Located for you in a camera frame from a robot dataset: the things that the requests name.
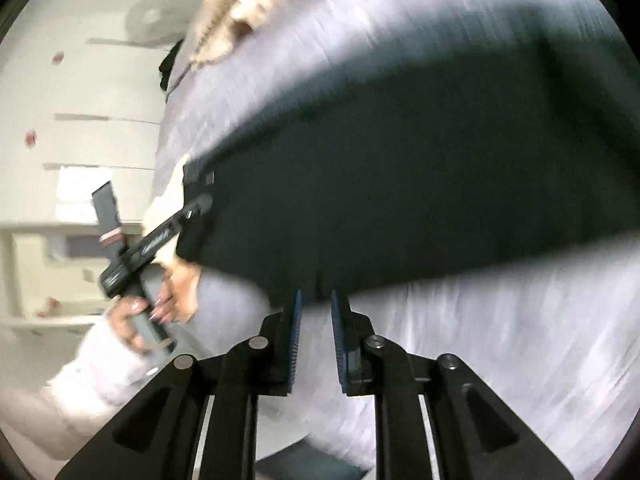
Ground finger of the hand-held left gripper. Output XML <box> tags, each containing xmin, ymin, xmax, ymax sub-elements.
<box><xmin>181</xmin><ymin>157</ymin><xmax>217</xmax><ymax>233</ymax></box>

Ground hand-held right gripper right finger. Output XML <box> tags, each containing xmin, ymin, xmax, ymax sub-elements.
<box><xmin>330</xmin><ymin>289</ymin><xmax>576</xmax><ymax>480</ymax></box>

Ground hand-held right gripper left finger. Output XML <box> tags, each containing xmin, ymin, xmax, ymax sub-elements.
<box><xmin>54</xmin><ymin>289</ymin><xmax>304</xmax><ymax>480</ymax></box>

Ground black pants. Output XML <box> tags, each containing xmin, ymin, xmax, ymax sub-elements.
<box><xmin>176</xmin><ymin>5</ymin><xmax>640</xmax><ymax>313</ymax></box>

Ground person's left hand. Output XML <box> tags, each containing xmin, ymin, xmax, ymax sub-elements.
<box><xmin>106</xmin><ymin>264</ymin><xmax>183</xmax><ymax>357</ymax></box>

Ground peach fluffy cloth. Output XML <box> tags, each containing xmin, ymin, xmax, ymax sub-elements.
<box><xmin>142</xmin><ymin>154</ymin><xmax>202</xmax><ymax>323</ymax></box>

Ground beige shelf unit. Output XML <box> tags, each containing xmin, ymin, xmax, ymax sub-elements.
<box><xmin>0</xmin><ymin>222</ymin><xmax>147</xmax><ymax>333</ymax></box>

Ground black cloth item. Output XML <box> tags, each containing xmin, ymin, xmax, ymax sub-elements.
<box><xmin>158</xmin><ymin>39</ymin><xmax>187</xmax><ymax>94</ymax></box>

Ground white cabinet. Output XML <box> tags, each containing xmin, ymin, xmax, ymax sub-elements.
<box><xmin>0</xmin><ymin>0</ymin><xmax>211</xmax><ymax>231</ymax></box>

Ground grey embossed blanket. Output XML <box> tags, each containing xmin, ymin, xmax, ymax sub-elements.
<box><xmin>152</xmin><ymin>0</ymin><xmax>637</xmax><ymax>473</ymax></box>

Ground white fan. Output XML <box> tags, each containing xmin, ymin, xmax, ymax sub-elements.
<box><xmin>125</xmin><ymin>0</ymin><xmax>187</xmax><ymax>45</ymax></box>

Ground beige knitted blanket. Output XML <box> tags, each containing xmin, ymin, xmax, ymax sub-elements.
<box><xmin>187</xmin><ymin>0</ymin><xmax>303</xmax><ymax>67</ymax></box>

